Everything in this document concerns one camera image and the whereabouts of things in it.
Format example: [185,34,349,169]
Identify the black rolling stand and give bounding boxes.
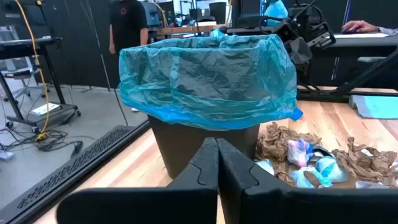
[0,36,82,129]

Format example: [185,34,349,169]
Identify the grey office chair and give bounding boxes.
[0,26,41,102]

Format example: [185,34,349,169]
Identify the yellow cable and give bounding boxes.
[14,0,51,143]

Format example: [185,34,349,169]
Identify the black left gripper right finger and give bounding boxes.
[218,138,398,224]

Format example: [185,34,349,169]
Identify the blue wad with brown piece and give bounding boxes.
[289,166,333,189]

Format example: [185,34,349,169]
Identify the black curtain partition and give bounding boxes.
[40,0,121,90]

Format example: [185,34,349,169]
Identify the blue white plastic wad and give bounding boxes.
[315,155,349,184]

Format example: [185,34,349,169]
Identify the person's forearm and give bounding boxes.
[377,26,398,36]

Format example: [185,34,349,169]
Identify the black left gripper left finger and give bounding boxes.
[55,136,220,224]

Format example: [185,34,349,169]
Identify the teal plastic bin liner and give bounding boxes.
[117,33,304,131]

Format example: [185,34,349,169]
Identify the small blue bag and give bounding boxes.
[348,94,398,120]

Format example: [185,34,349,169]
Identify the white paper sheet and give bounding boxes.
[30,101,62,117]

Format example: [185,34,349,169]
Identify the person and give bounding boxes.
[108,0,150,113]

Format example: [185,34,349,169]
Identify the black plastic trash bin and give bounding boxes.
[147,114,261,180]

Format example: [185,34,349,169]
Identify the blue plastic bag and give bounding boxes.
[263,0,289,27]

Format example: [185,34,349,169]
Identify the black floor cables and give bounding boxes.
[0,126,85,158]

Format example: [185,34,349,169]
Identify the person's hand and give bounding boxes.
[341,19,381,35]

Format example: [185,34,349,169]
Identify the black desk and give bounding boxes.
[323,32,398,60]

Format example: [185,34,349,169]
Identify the black power strip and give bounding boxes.
[35,136,62,152]

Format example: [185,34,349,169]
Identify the wooden workbench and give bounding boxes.
[155,24,225,39]

